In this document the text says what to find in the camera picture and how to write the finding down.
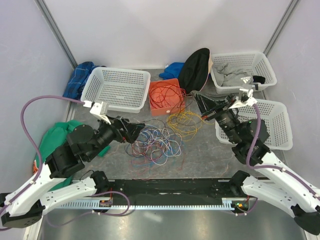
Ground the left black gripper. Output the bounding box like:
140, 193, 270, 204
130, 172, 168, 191
87, 113, 146, 161

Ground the near right white basket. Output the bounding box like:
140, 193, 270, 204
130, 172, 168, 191
215, 99, 293, 151

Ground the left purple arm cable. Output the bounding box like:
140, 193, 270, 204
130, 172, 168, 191
0, 94, 86, 231

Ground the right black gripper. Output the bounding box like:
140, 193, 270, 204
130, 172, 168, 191
190, 90, 242, 144

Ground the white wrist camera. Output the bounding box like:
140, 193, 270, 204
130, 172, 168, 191
83, 100, 111, 125
229, 87, 258, 109

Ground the red wire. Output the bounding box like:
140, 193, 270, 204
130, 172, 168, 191
149, 82, 187, 110

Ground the yellow wire bundle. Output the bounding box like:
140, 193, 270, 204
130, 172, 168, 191
166, 109, 216, 142

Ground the slotted cable duct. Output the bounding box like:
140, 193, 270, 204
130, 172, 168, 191
57, 195, 249, 211

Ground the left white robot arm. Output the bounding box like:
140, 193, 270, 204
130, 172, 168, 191
0, 116, 146, 231

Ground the orange square box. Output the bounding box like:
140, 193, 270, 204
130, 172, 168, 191
148, 78, 186, 117

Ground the green shirt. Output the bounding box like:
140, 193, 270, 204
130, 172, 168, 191
32, 119, 111, 192

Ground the left white plastic basket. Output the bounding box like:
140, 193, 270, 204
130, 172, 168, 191
80, 67, 151, 114

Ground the black bucket hat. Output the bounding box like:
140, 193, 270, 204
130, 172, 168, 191
177, 47, 211, 95

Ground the grey adidas garment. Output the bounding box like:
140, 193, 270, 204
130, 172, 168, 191
213, 62, 266, 87

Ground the blue plaid cloth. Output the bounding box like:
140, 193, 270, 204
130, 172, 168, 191
62, 61, 100, 102

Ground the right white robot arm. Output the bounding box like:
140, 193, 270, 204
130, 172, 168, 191
190, 88, 320, 236

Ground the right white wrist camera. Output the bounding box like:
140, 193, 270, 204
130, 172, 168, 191
229, 87, 258, 109

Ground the far right white basket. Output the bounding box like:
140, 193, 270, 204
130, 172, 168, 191
210, 51, 277, 94

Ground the tangled multicolour wire pile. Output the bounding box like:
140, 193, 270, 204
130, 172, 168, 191
124, 119, 186, 176

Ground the bright blue cloth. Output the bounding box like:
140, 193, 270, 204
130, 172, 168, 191
159, 62, 184, 80

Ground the brown wire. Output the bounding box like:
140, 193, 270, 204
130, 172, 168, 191
174, 91, 201, 116

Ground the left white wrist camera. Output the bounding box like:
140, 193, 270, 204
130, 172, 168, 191
83, 100, 111, 125

